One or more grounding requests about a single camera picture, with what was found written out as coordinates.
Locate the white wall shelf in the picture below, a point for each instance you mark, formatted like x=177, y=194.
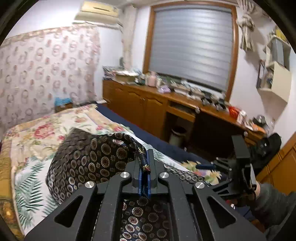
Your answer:
x=274, y=77

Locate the person's right forearm grey sleeve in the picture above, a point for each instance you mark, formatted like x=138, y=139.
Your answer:
x=276, y=212

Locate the open cardboard box on cabinet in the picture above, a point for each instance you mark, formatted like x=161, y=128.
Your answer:
x=126, y=76

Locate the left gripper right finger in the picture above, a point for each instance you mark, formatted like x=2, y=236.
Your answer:
x=195, y=211

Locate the tied beige window curtain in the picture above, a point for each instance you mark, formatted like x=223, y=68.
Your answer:
x=128, y=23

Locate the grey window roller blind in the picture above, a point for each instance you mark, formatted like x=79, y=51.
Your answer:
x=193, y=42

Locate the small grey waste bin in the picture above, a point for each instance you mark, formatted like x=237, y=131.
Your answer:
x=177, y=135

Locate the person's right hand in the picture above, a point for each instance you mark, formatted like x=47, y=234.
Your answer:
x=257, y=190

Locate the gold patterned folded blanket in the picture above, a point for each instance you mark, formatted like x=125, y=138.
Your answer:
x=8, y=210

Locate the pink circle-patterned curtain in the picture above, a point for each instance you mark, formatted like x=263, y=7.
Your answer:
x=41, y=66

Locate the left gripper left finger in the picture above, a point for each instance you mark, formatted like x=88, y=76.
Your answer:
x=92, y=212

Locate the right tied beige curtain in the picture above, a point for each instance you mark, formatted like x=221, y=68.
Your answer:
x=246, y=25

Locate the navy circle-patterned satin top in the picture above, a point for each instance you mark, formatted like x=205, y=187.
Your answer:
x=144, y=217

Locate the beige wall air conditioner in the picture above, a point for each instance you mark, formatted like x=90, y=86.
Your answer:
x=97, y=13

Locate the purple tissue pouch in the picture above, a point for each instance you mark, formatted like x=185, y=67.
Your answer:
x=164, y=89

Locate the long wooden sideboard cabinet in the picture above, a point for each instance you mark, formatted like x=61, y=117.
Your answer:
x=158, y=113

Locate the palm leaf print sheet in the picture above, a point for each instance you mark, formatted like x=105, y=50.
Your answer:
x=44, y=184

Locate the cardboard box with blue cloth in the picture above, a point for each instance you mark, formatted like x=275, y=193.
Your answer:
x=61, y=104

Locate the pink thermos jug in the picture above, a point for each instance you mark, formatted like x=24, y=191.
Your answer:
x=152, y=79

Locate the floral beige quilt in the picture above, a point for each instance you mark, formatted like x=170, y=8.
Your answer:
x=41, y=137

